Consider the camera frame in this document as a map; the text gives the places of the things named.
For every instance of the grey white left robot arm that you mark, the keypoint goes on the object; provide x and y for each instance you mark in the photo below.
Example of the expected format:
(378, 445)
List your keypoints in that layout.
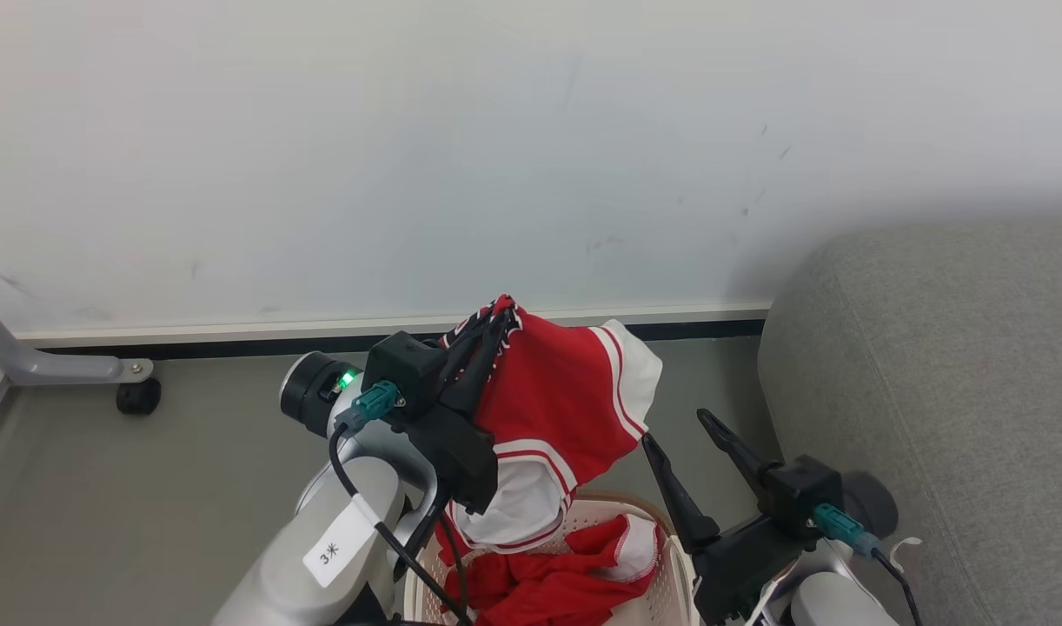
(357, 513)

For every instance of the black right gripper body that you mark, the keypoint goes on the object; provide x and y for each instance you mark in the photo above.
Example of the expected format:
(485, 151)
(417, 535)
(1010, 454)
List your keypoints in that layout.
(744, 565)

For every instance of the grey metal stand leg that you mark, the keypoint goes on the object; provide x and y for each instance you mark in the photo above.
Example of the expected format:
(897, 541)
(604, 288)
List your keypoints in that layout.
(53, 365)

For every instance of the black caster wheel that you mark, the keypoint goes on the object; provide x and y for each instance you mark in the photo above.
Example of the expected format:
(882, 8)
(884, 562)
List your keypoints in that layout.
(138, 396)

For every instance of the white black wall baseboard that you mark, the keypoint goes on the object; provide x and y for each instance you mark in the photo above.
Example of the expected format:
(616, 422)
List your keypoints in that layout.
(322, 335)

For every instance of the red white striped-trim shirt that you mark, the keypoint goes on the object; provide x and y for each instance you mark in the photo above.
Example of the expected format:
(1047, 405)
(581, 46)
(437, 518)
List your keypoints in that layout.
(557, 391)

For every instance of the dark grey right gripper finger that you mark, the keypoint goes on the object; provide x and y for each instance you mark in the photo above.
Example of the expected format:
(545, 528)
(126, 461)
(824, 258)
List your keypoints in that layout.
(677, 491)
(735, 452)

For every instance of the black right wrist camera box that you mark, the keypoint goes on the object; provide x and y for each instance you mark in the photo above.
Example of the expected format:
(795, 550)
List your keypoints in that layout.
(800, 496)

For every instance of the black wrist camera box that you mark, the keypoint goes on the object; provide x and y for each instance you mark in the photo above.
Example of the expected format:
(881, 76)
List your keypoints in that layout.
(800, 496)
(405, 369)

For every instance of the white plastic laundry basket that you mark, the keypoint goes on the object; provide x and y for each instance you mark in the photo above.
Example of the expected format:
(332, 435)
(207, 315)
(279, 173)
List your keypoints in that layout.
(670, 591)

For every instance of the red white inside-out garment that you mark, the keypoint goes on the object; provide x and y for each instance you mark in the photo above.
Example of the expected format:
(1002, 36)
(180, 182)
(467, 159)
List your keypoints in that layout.
(557, 582)

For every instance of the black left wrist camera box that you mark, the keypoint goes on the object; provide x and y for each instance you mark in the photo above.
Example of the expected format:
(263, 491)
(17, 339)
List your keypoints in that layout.
(405, 369)

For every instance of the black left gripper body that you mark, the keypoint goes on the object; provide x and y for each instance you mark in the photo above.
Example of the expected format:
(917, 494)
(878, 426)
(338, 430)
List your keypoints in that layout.
(461, 461)

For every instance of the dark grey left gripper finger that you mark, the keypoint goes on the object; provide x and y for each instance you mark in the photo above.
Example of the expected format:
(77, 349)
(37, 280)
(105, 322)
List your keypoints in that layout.
(483, 374)
(474, 330)

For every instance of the grey fabric sofa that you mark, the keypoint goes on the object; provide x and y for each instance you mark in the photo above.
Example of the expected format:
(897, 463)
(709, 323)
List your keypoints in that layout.
(948, 409)

